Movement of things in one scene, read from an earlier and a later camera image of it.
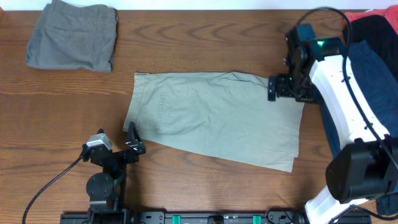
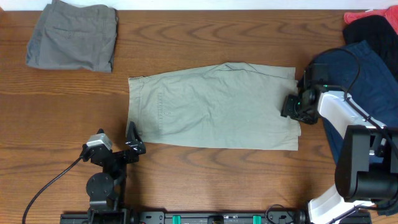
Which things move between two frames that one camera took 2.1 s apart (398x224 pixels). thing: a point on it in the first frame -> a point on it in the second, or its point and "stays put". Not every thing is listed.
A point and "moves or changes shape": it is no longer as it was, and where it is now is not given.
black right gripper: x=280 y=83 -> x=288 y=109
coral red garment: x=390 y=14 stays put
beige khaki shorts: x=231 y=115 moves or changes shape
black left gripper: x=138 y=148 stays put
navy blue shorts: x=377 y=88 stays put
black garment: x=378 y=33 stays put
